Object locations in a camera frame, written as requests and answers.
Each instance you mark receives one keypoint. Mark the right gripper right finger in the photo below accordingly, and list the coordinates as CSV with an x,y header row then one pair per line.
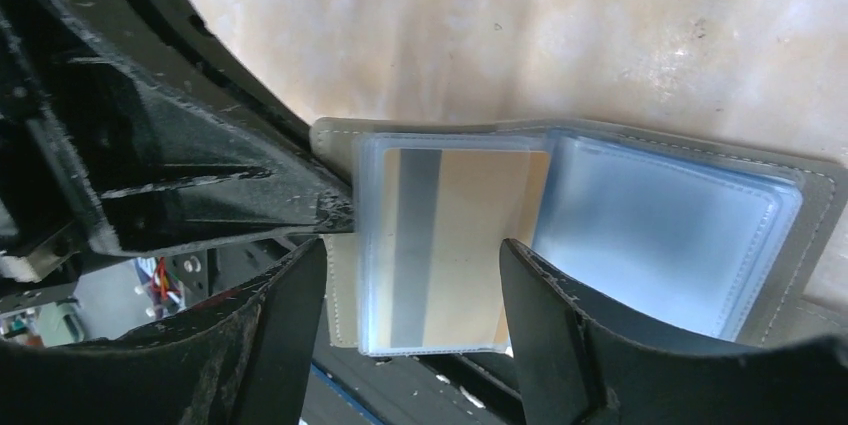
x,y
582,357

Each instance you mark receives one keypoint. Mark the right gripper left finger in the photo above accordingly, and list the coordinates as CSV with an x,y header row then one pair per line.
x,y
242,356

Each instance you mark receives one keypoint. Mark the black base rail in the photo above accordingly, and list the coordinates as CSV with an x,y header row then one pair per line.
x,y
397,382

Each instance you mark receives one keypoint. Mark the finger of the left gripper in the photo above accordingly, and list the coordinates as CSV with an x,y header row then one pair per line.
x,y
167,45
131,123

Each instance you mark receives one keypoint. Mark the grey card holder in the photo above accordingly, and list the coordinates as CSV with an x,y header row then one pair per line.
x,y
714,239

